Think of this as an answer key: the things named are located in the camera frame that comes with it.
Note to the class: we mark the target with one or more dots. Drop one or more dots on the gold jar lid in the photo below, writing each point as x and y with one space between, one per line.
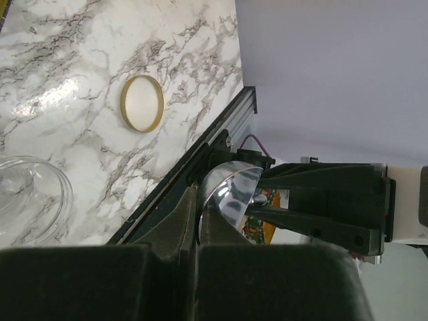
142 103

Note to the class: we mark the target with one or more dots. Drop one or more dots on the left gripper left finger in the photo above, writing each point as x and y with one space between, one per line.
152 279

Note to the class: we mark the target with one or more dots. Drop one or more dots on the silver metal scoop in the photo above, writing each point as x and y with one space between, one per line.
231 188

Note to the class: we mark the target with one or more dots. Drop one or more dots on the clear glass jar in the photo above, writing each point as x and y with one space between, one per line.
36 201

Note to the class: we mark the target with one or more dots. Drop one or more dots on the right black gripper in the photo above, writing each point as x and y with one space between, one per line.
359 203

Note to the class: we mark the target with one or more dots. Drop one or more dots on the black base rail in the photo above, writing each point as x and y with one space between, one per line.
216 145

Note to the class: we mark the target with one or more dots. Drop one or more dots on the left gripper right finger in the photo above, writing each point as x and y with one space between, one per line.
242 281

